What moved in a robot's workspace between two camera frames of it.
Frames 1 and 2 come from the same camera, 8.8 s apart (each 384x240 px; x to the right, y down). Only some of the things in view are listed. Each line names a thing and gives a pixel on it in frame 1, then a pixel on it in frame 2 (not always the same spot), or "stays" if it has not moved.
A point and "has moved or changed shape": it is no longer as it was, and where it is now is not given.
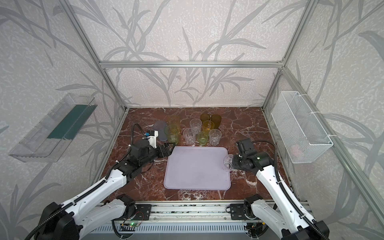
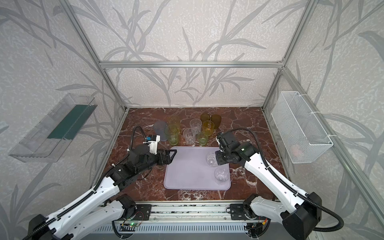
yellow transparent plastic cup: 207,125 stays
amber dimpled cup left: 204,117 stays
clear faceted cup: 227,162 has moved or changed shape
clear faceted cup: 214,136 -> 211,160
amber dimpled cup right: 216,118 stays
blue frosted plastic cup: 160,125 stays
